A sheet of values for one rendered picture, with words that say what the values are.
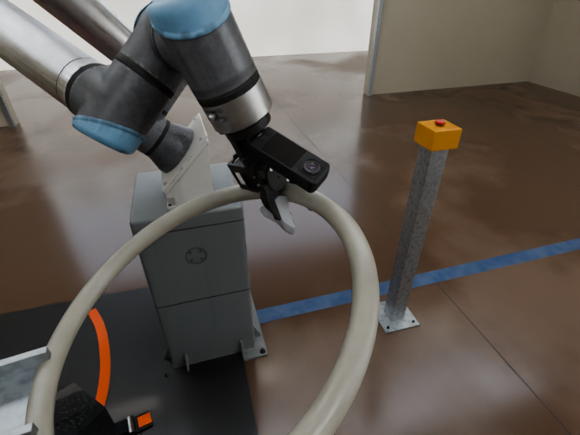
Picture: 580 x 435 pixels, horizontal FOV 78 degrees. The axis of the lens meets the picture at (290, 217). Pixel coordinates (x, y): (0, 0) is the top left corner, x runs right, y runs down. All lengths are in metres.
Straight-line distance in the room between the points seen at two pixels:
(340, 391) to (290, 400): 1.41
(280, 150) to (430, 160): 1.06
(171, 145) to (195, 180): 0.14
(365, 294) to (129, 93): 0.40
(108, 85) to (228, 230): 0.90
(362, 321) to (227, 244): 1.07
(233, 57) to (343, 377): 0.37
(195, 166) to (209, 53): 0.86
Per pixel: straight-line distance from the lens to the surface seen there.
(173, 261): 1.44
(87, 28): 1.16
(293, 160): 0.50
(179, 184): 1.32
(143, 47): 0.57
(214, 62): 0.46
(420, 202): 1.60
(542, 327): 2.40
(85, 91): 0.59
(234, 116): 0.48
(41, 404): 0.59
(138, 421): 1.81
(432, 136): 1.45
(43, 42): 0.69
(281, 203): 0.57
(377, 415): 1.78
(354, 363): 0.37
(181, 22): 0.45
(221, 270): 1.49
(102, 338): 2.15
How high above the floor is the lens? 1.55
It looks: 34 degrees down
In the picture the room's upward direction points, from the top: straight up
